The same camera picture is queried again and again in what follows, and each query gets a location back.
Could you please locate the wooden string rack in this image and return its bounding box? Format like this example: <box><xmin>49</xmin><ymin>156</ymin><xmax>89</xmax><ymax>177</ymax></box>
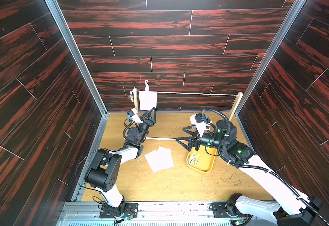
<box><xmin>125</xmin><ymin>88</ymin><xmax>231</xmax><ymax>135</ymax></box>

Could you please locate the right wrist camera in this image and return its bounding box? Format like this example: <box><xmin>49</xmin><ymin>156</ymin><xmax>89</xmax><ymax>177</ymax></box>
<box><xmin>190</xmin><ymin>113</ymin><xmax>212</xmax><ymax>137</ymax></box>

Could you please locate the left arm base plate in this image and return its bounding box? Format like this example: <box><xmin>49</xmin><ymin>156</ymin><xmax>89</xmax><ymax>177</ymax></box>
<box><xmin>99</xmin><ymin>202</ymin><xmax>139</xmax><ymax>220</ymax></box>

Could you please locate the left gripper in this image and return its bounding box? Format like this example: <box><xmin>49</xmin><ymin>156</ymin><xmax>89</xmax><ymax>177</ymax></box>
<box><xmin>135</xmin><ymin>110</ymin><xmax>154</xmax><ymax>146</ymax></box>

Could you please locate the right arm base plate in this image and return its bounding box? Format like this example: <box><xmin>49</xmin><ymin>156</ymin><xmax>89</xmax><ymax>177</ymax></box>
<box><xmin>209</xmin><ymin>201</ymin><xmax>252</xmax><ymax>219</ymax></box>

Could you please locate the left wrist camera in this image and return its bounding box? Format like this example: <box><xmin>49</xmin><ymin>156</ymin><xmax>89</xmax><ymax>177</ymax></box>
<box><xmin>127</xmin><ymin>108</ymin><xmax>143</xmax><ymax>124</ymax></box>

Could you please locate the yellow plastic tray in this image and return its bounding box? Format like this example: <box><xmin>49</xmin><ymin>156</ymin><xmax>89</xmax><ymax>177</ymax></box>
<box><xmin>186</xmin><ymin>146</ymin><xmax>218</xmax><ymax>173</ymax></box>

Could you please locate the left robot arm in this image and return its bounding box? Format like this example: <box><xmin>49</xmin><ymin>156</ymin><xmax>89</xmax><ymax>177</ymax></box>
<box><xmin>84</xmin><ymin>107</ymin><xmax>156</xmax><ymax>212</ymax></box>

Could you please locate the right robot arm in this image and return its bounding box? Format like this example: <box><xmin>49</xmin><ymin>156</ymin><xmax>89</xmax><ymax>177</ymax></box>
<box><xmin>176</xmin><ymin>108</ymin><xmax>329</xmax><ymax>226</ymax></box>

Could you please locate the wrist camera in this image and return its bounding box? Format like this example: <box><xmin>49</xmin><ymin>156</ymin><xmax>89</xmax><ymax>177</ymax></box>
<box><xmin>127</xmin><ymin>108</ymin><xmax>143</xmax><ymax>124</ymax></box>
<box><xmin>190</xmin><ymin>113</ymin><xmax>212</xmax><ymax>137</ymax></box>

